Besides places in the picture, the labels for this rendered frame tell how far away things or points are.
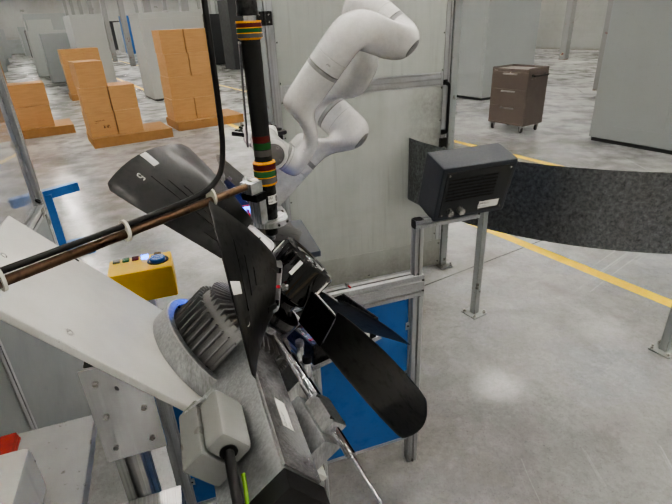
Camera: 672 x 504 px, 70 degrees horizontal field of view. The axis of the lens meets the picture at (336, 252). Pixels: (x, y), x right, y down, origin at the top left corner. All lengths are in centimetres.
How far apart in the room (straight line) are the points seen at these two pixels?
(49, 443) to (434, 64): 266
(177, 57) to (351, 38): 786
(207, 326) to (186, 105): 833
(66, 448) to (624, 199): 238
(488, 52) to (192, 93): 571
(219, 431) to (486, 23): 1020
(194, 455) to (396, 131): 259
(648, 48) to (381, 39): 596
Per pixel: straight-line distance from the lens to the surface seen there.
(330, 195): 298
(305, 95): 128
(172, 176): 94
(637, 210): 267
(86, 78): 838
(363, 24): 127
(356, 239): 316
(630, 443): 247
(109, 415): 93
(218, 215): 63
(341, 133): 160
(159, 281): 135
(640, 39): 717
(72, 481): 114
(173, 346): 88
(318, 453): 78
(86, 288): 91
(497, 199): 163
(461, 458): 219
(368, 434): 197
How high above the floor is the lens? 163
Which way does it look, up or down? 26 degrees down
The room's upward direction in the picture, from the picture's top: 3 degrees counter-clockwise
